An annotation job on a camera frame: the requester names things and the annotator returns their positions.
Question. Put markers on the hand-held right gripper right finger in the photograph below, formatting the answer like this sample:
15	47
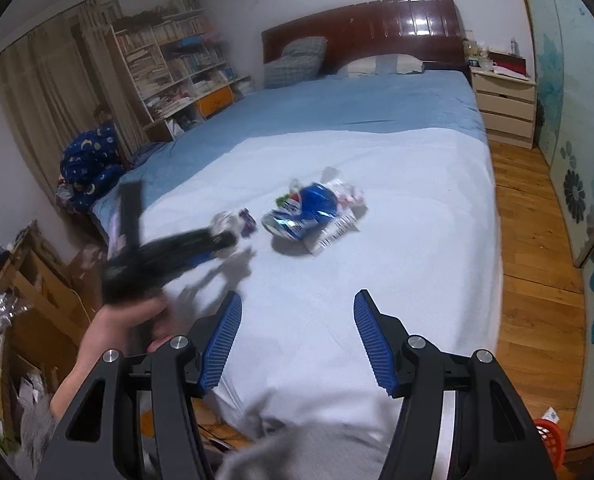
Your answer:
372	335

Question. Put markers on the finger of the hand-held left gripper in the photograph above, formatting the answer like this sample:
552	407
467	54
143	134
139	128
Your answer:
192	262
222	245

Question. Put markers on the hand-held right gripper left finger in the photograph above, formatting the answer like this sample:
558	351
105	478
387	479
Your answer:
222	340

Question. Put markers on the small purple wrapper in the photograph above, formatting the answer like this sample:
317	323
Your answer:
248	220

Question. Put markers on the small green red wrapper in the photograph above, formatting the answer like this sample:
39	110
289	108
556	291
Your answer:
289	195

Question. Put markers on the blue snack bag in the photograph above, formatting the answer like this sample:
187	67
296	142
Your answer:
307	207

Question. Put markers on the white printed wrapper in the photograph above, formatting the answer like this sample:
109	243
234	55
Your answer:
334	230

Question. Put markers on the clear plastic wrapper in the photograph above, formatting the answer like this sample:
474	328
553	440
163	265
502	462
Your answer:
344	187

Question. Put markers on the red plastic basket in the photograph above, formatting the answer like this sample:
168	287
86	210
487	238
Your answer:
552	440

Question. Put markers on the person's left forearm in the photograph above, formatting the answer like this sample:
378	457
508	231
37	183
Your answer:
74	385

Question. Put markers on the person's left hand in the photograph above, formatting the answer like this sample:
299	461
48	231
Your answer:
107	327

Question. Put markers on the white bed sheet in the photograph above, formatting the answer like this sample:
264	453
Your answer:
402	260

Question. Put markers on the cardboard box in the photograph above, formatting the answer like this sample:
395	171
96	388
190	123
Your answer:
42	280

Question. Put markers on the moon printed blue cloth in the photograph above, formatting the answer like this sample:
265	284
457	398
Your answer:
92	165

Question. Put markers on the purple blue cloth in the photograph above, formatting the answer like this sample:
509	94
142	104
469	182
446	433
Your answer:
147	155

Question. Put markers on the person's grey garment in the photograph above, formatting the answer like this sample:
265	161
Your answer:
302	455

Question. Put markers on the white bookshelf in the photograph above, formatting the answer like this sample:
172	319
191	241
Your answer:
177	60

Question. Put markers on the blue blanket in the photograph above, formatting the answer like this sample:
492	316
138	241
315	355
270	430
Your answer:
352	105

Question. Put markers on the beige curtain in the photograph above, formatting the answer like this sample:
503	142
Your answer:
42	90

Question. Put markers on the grey checked pillow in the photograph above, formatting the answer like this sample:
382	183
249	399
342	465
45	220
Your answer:
297	62

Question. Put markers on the rows of books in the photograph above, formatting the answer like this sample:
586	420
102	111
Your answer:
167	55

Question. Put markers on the white and blue pillow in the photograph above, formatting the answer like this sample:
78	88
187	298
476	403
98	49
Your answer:
377	64

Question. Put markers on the curtain rod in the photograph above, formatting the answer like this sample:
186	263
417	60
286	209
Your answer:
77	10

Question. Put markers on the beige nightstand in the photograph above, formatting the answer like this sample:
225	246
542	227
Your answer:
504	107

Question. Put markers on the dark wooden headboard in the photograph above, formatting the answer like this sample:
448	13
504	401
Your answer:
387	25

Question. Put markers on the floral sliding wardrobe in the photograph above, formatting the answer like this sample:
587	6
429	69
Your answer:
577	135

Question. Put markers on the white mug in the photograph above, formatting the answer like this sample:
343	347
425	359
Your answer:
487	65

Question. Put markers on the red box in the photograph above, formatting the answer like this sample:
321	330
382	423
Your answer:
509	65

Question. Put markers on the small clear bottle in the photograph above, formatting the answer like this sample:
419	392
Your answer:
515	46

